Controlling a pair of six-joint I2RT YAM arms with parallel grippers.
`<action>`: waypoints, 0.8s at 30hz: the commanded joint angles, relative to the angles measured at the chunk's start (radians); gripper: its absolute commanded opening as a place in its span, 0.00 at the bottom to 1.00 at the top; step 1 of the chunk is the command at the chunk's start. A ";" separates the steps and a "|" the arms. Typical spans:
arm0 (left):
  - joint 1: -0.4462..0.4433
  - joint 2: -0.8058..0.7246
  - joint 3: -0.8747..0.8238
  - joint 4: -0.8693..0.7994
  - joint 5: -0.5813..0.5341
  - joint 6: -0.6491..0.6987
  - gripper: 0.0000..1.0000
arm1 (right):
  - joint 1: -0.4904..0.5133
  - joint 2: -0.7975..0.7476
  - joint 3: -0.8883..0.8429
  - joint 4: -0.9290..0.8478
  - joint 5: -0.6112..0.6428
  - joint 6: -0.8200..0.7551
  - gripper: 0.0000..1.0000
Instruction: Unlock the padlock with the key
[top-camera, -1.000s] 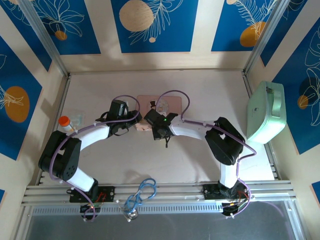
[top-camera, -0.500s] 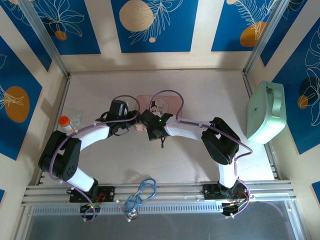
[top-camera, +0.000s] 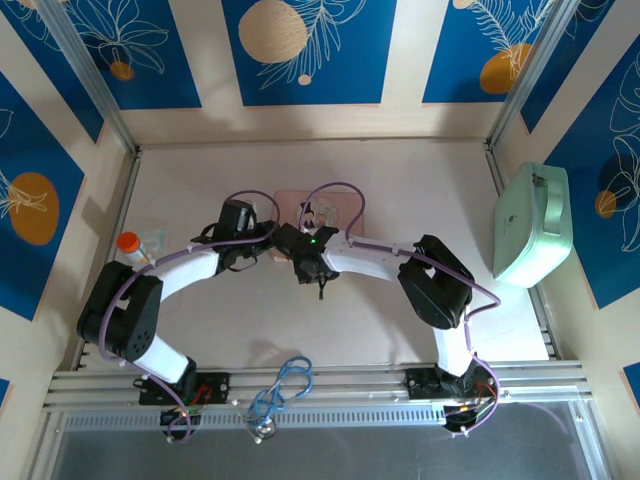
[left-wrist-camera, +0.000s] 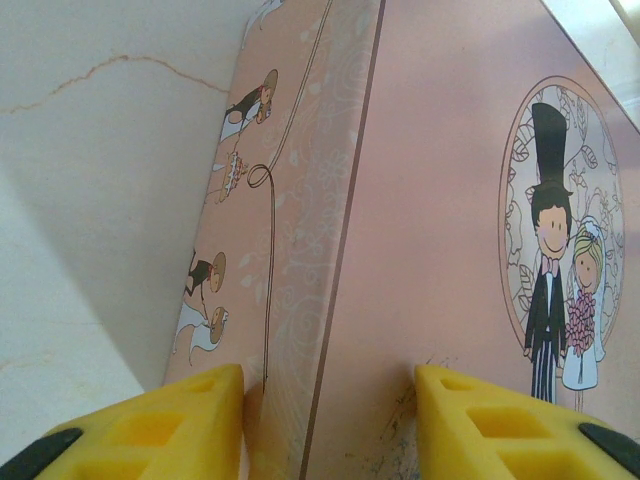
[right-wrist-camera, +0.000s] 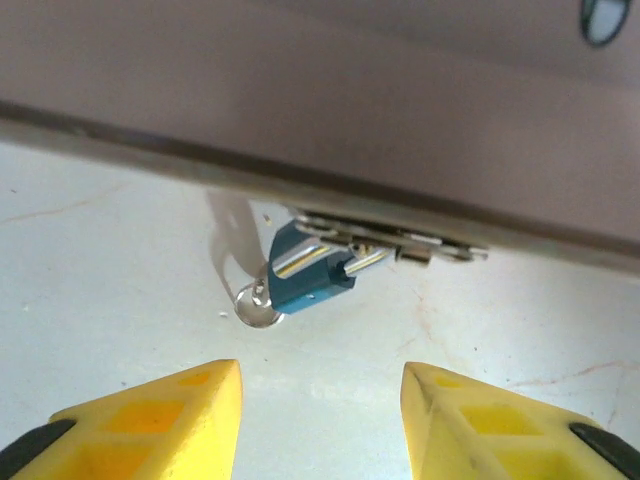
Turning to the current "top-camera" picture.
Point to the pink box with couple print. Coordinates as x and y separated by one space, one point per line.
287 210

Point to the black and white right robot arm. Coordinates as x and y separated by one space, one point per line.
435 285

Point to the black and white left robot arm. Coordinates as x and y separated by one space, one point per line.
125 320

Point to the clear plastic bag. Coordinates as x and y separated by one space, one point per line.
157 239

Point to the orange-capped clear bottle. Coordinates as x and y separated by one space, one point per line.
131 245

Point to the round silver metal fitting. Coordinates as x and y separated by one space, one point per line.
263 431

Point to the mint green zip case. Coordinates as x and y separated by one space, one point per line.
530 225

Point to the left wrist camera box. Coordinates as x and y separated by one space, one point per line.
237 215

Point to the aluminium frame rail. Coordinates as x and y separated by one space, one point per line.
350 387

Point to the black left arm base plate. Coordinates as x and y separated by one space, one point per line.
215 387

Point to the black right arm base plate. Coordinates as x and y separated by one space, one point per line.
422 385

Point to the aluminium corner post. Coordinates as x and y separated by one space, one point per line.
535 70
90 75

